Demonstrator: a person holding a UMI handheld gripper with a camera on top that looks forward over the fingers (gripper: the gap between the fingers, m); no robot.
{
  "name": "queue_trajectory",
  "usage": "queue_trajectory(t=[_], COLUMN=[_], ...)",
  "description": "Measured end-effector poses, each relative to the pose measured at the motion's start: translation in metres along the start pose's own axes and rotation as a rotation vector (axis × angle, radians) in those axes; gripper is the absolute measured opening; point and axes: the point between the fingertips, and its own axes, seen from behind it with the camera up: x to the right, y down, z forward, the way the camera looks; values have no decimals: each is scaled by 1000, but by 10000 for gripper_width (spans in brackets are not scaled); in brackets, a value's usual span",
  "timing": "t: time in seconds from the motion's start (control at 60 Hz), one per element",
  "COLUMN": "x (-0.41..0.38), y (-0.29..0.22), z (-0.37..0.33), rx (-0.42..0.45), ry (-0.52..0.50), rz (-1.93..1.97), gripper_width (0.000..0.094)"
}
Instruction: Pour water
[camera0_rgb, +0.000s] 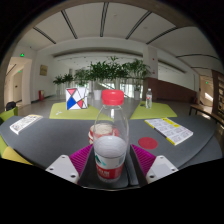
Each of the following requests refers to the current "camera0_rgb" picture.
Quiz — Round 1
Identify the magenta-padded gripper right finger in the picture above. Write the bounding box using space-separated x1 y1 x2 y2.
128 143 180 186

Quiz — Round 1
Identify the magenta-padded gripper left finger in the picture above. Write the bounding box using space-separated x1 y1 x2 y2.
45 143 98 186

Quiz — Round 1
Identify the red-capped clear water bottle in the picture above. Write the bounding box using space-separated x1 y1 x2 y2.
92 89 130 184

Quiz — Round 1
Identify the small clear water bottle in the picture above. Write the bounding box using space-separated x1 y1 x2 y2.
145 88 153 110

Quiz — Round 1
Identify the flat round red coaster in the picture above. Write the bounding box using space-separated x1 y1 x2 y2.
138 136 159 151

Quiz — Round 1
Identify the yellow and white open booklet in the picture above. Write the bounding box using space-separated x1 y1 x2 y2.
144 117 194 147

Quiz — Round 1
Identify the red and white mug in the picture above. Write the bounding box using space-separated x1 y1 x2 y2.
88 122 120 145

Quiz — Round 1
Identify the white printed booklet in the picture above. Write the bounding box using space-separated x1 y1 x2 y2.
9 114 44 136

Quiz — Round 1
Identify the white cube with coloured triangles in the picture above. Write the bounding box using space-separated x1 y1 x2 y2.
65 87 89 111

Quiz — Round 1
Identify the wooden bench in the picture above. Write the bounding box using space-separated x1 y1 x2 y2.
189 103 224 128

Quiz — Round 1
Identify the lime green chair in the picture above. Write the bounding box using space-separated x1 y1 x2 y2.
0 106 19 123

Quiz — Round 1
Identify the black chair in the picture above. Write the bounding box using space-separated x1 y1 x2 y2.
5 101 17 112

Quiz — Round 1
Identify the brown shelf unit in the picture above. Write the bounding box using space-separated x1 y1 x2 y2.
212 70 224 118

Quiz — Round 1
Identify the group of potted green plants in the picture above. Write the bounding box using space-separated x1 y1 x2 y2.
52 56 152 101

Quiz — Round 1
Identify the framed wall picture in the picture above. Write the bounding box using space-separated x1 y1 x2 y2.
39 64 49 77

